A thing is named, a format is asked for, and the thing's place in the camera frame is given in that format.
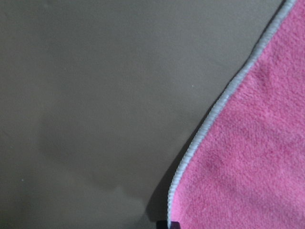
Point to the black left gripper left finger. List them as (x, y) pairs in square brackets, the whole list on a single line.
[(162, 224)]

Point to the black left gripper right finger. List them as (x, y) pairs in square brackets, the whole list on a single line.
[(175, 225)]

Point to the pink towel with grey trim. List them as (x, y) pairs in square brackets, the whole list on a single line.
[(245, 167)]

